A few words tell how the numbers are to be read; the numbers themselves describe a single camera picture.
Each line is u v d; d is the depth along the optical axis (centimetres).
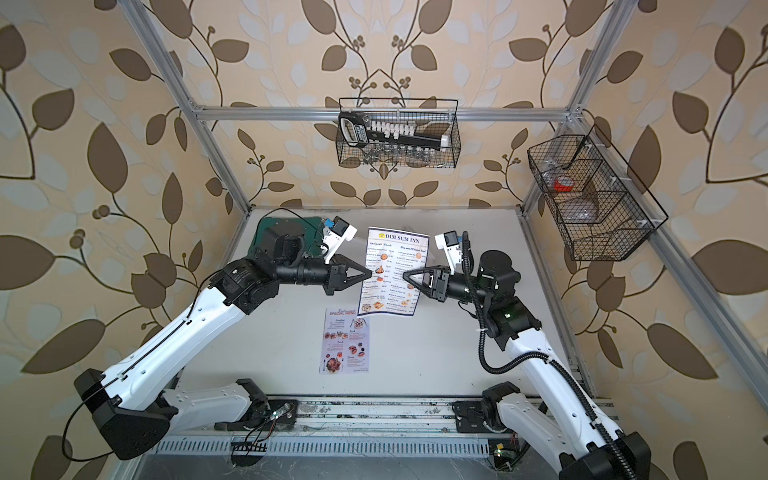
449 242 62
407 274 64
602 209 73
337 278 55
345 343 87
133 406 39
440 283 59
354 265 62
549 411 45
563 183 81
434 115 91
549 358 46
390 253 63
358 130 85
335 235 57
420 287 63
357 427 74
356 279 62
